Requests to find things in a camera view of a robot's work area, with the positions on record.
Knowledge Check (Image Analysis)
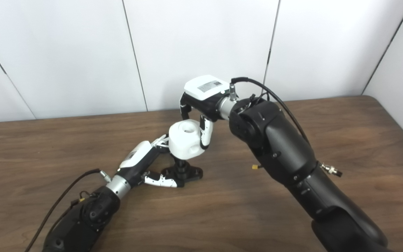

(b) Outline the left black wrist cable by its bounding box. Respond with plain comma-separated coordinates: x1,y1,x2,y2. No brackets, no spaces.
24,169,113,252

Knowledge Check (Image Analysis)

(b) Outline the black holder with post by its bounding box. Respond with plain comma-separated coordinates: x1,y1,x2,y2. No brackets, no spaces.
161,156,204,182

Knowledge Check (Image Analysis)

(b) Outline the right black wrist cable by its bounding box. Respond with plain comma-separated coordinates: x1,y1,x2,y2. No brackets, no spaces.
230,77,342,177

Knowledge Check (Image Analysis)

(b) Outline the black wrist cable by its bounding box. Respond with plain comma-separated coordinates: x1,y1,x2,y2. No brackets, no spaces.
230,77,342,177
24,169,113,252

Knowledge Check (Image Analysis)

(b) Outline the round white piece with holes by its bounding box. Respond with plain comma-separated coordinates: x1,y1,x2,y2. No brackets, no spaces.
168,119,205,160

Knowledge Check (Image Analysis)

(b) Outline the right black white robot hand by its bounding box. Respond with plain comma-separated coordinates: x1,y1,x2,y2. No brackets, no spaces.
180,75,232,150

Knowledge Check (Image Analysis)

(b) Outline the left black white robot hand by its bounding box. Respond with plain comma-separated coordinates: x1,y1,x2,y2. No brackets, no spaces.
116,135,184,188

